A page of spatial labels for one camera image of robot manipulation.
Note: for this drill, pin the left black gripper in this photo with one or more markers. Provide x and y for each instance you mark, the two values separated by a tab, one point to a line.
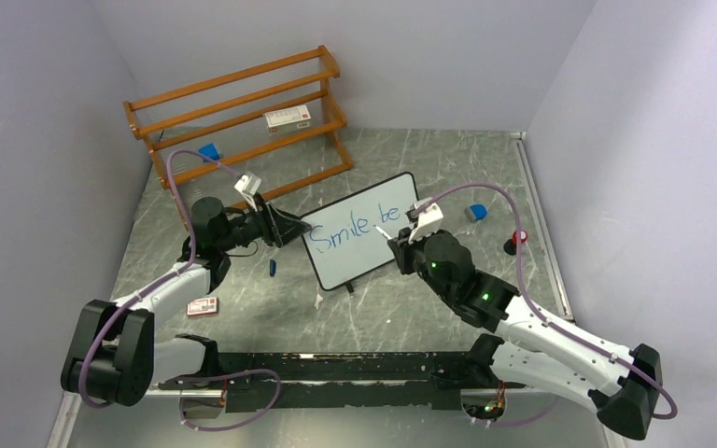
275	227

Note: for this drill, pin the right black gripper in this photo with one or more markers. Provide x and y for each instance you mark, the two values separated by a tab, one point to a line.
402	249

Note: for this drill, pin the white blue marker pen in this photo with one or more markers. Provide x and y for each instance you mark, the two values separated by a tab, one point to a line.
383	233

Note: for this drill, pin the white whiteboard black frame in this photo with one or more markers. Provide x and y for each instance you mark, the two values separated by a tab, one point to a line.
343	244

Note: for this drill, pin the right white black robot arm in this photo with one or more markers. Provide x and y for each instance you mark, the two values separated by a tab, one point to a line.
528	345

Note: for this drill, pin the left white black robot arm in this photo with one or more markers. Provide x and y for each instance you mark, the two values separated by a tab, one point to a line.
114	357

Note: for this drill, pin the blue grey whiteboard eraser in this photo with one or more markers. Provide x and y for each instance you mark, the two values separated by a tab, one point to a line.
475	212

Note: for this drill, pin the orange wooden shelf rack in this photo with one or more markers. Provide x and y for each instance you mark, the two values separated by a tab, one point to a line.
228	111

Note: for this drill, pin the red black bottle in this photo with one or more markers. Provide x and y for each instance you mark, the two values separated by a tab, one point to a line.
511	246

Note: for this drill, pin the blue cube on shelf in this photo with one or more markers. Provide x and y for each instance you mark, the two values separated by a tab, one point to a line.
209	152

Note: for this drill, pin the white red box on shelf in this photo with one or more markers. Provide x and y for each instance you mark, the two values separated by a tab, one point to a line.
288	120

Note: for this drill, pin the red white box on table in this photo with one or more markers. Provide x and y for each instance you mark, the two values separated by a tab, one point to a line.
202	307

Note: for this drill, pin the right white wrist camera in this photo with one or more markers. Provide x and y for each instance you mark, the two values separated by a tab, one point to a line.
426	217

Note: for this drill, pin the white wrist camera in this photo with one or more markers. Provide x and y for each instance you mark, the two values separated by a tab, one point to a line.
247	185
426	217

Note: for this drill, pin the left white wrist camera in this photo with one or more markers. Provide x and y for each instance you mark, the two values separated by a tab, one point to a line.
247	185

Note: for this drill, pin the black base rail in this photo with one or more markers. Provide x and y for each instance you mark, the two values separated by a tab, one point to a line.
437	380

